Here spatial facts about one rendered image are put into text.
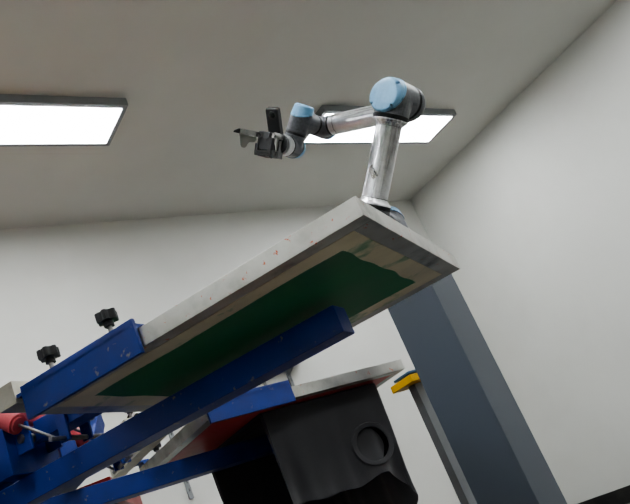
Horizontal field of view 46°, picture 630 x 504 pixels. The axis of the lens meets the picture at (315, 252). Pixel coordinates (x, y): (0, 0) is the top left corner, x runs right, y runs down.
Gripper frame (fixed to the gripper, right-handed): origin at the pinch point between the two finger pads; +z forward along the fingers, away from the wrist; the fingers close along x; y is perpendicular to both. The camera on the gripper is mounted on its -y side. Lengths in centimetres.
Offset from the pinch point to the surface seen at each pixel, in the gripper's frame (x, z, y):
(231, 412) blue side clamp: -17, 24, 83
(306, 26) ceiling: 61, -162, -70
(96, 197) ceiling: 197, -174, 41
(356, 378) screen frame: -40, -19, 76
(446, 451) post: -68, -52, 103
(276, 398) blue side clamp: -25, 10, 80
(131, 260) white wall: 185, -203, 81
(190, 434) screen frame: -5, 24, 93
